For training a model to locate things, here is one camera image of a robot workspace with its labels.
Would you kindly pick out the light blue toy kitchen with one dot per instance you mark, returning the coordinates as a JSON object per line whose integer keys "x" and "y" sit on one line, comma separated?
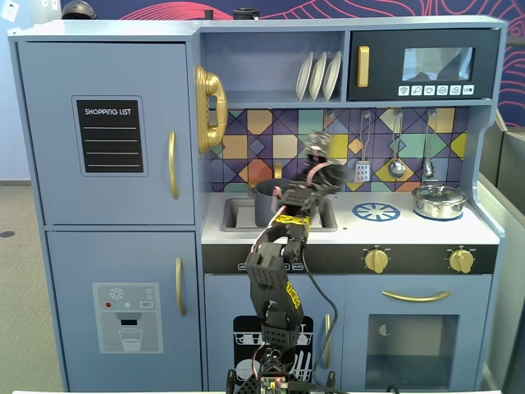
{"x": 123, "y": 246}

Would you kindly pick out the metal toy spatula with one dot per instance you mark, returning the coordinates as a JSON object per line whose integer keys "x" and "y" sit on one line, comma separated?
{"x": 362, "y": 172}

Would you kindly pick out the black shopping list board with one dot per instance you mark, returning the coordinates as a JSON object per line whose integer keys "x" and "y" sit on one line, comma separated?
{"x": 108, "y": 135}

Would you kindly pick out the dark gray tall pot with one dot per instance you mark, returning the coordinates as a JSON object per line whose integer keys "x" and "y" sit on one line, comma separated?
{"x": 264, "y": 205}

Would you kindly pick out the gray toy sink basin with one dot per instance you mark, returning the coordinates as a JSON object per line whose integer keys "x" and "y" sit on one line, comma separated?
{"x": 238, "y": 213}

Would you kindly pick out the white toy plate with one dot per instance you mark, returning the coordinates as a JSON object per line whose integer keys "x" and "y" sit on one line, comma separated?
{"x": 316, "y": 78}
{"x": 303, "y": 78}
{"x": 331, "y": 76}

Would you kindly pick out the small wrist camera board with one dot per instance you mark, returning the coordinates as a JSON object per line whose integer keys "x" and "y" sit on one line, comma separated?
{"x": 320, "y": 141}

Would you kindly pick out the gray desk divider panel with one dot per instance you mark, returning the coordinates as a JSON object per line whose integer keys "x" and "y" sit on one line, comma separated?
{"x": 504, "y": 246}

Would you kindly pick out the gold stove knob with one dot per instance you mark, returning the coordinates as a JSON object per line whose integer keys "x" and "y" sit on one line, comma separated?
{"x": 461, "y": 260}
{"x": 376, "y": 260}

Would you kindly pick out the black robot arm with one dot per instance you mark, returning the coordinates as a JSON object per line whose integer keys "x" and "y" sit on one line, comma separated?
{"x": 270, "y": 283}

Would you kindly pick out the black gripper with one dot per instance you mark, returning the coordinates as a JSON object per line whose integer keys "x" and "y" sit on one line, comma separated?
{"x": 331, "y": 174}

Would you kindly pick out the metal toy ladle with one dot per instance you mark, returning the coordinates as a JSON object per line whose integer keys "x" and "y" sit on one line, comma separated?
{"x": 396, "y": 168}

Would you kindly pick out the black round container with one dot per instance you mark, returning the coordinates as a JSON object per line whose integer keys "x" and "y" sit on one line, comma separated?
{"x": 246, "y": 13}

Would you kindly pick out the gold toy faucet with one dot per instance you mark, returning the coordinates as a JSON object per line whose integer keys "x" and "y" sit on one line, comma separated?
{"x": 278, "y": 170}

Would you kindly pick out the black helmet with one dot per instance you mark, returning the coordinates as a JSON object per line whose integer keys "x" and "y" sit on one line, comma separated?
{"x": 78, "y": 10}

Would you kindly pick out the white wall socket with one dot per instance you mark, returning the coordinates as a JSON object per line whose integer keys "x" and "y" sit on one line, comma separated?
{"x": 9, "y": 10}

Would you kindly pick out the gold toy telephone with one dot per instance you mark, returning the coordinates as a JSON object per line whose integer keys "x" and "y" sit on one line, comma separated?
{"x": 211, "y": 111}

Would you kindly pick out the small metal toy spoon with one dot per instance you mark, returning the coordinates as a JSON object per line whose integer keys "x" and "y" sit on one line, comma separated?
{"x": 428, "y": 168}

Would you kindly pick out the shiny steel pot with lid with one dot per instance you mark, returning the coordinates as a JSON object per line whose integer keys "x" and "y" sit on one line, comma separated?
{"x": 439, "y": 201}

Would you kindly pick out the black toy microwave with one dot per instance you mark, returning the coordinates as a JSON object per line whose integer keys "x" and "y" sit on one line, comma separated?
{"x": 385, "y": 41}

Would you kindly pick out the dark gray pot lid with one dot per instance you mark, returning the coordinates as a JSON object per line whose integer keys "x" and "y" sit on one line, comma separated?
{"x": 343, "y": 176}

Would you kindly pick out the red and black arm base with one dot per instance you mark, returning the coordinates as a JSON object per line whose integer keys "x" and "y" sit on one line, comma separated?
{"x": 246, "y": 379}

